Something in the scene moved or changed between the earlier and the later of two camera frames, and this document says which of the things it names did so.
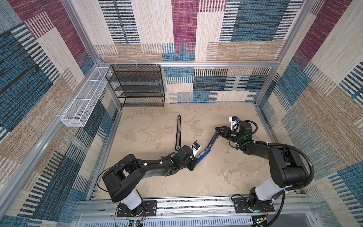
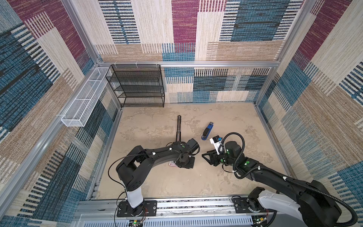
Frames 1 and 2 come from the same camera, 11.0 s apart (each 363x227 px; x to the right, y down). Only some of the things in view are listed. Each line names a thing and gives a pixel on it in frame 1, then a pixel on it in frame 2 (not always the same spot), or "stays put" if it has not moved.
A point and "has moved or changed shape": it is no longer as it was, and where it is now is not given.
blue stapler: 208,149 has moved or changed shape
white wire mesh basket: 87,98 stays put
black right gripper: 224,128 to 213,157
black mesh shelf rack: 137,85 stays put
